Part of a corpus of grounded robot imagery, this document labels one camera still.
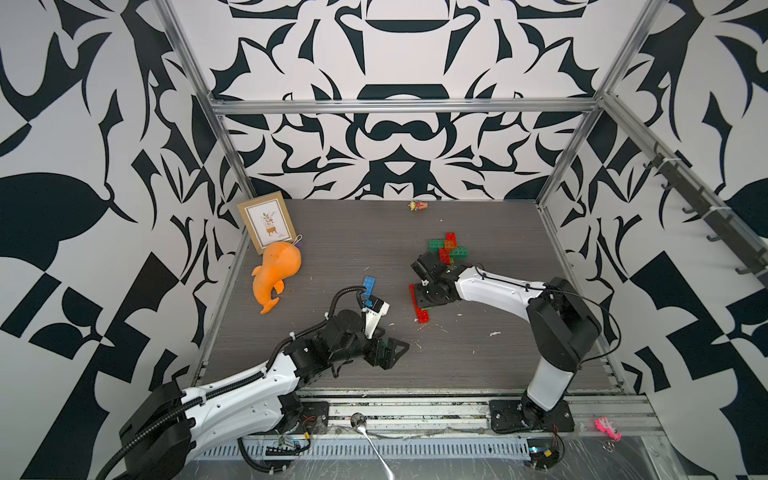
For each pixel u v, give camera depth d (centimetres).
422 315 90
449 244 102
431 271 72
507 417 74
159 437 41
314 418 74
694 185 63
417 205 116
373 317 70
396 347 72
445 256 102
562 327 48
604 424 73
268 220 102
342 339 59
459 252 102
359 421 75
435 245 103
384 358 67
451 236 105
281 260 94
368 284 96
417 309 91
